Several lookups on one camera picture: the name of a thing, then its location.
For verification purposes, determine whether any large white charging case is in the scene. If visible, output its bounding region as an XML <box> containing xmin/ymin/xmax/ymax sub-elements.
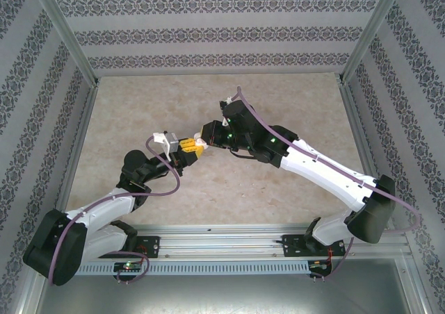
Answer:
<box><xmin>193</xmin><ymin>130</ymin><xmax>209</xmax><ymax>151</ymax></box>

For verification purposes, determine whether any grey metal sheet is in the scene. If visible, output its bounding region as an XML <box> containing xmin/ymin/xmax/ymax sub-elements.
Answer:
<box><xmin>34</xmin><ymin>258</ymin><xmax>430</xmax><ymax>314</ymax></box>

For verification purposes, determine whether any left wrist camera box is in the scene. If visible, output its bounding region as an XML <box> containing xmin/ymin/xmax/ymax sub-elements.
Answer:
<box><xmin>152</xmin><ymin>131</ymin><xmax>181</xmax><ymax>157</ymax></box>

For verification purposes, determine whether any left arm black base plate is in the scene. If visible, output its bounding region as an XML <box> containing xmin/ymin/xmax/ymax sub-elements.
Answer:
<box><xmin>97</xmin><ymin>235</ymin><xmax>161</xmax><ymax>259</ymax></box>

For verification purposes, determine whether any aluminium side rail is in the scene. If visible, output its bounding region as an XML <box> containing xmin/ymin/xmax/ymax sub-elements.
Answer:
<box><xmin>337</xmin><ymin>77</ymin><xmax>397</xmax><ymax>231</ymax></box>
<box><xmin>48</xmin><ymin>77</ymin><xmax>102</xmax><ymax>235</ymax></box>

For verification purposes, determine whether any aluminium mounting rail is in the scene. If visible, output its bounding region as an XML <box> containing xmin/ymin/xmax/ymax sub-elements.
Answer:
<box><xmin>33</xmin><ymin>223</ymin><xmax>413</xmax><ymax>259</ymax></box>

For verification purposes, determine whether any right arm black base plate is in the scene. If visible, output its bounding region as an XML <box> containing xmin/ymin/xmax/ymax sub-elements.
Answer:
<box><xmin>282</xmin><ymin>233</ymin><xmax>348</xmax><ymax>258</ymax></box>

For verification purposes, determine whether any slotted grey cable duct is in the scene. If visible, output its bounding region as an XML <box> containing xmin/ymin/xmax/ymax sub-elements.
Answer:
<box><xmin>46</xmin><ymin>259</ymin><xmax>333</xmax><ymax>276</ymax></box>

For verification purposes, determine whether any aluminium frame post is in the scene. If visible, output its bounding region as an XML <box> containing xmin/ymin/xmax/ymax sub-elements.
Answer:
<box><xmin>27</xmin><ymin>0</ymin><xmax>100</xmax><ymax>85</ymax></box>
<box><xmin>340</xmin><ymin>0</ymin><xmax>407</xmax><ymax>84</ymax></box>

